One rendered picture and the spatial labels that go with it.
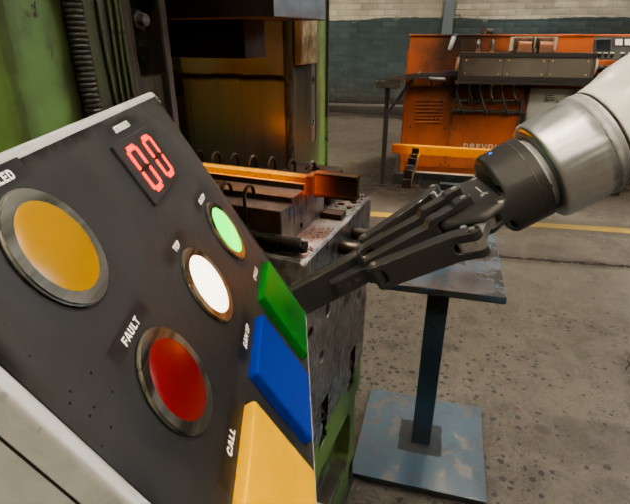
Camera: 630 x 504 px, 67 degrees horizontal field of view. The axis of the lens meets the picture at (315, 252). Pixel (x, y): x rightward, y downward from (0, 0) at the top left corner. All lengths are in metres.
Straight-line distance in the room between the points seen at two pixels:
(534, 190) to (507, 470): 1.40
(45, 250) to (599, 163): 0.38
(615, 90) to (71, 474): 0.43
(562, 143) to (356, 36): 8.07
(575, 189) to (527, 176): 0.04
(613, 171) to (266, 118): 0.86
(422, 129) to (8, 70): 4.00
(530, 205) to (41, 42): 0.51
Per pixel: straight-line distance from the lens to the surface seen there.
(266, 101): 1.16
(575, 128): 0.43
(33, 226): 0.23
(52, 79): 0.62
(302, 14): 0.84
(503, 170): 0.42
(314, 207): 0.93
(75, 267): 0.23
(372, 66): 8.44
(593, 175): 0.43
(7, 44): 0.60
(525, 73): 4.30
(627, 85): 0.45
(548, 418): 1.98
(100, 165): 0.31
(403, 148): 1.39
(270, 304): 0.42
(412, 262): 0.40
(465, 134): 4.45
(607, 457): 1.93
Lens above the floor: 1.25
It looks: 25 degrees down
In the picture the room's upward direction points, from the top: straight up
